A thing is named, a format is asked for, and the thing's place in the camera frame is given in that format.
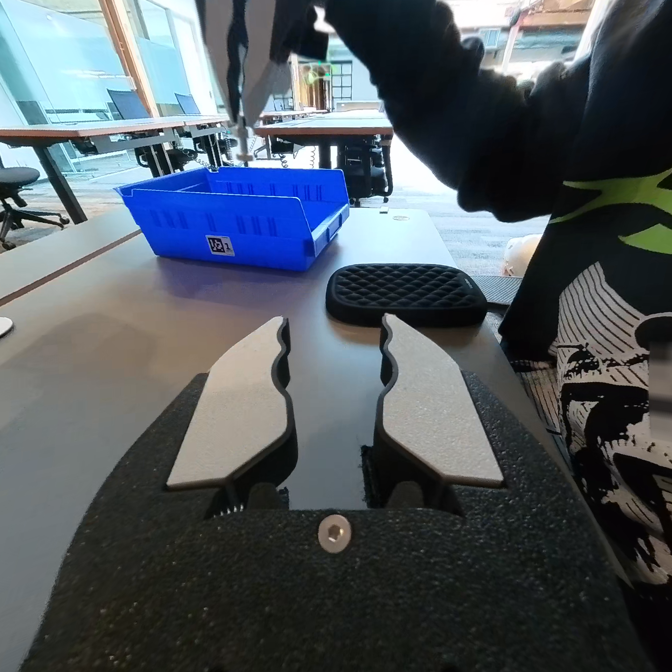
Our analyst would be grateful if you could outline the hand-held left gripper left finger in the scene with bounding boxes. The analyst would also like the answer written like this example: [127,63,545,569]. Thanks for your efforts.
[166,315,299,491]

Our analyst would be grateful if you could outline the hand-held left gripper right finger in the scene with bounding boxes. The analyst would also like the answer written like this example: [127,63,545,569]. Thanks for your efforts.
[374,313,506,489]

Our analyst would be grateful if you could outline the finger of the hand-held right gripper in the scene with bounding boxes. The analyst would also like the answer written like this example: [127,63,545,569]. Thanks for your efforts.
[239,0,293,130]
[197,0,242,127]

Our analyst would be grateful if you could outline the silver bolt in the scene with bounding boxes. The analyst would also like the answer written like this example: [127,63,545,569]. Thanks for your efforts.
[233,122,256,162]

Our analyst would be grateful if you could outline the blue plastic bin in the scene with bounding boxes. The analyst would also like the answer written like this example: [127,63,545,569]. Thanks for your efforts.
[114,166,351,273]

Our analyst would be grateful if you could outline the person's right forearm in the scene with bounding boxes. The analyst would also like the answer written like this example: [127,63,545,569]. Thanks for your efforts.
[323,0,581,224]

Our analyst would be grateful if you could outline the blue back office chair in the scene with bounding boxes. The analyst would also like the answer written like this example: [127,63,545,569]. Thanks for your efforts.
[106,87,176,177]
[174,93,224,171]

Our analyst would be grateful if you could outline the wooden top office desk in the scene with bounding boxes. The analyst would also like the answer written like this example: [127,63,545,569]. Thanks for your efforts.
[254,109,394,170]
[0,114,234,225]

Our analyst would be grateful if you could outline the wooden pillar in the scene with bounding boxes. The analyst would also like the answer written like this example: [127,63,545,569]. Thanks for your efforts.
[99,0,160,119]

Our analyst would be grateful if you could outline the black wrist rest pad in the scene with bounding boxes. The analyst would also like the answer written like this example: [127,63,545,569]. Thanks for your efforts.
[325,264,489,328]

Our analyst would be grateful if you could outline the dark textured strip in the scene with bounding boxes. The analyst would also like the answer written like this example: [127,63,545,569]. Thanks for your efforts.
[469,275,524,307]

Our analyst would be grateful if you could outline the white rounded object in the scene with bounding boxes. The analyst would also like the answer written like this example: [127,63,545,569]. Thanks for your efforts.
[502,233,543,278]

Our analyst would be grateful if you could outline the person's torso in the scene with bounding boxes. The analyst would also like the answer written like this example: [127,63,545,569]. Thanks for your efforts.
[498,0,672,672]

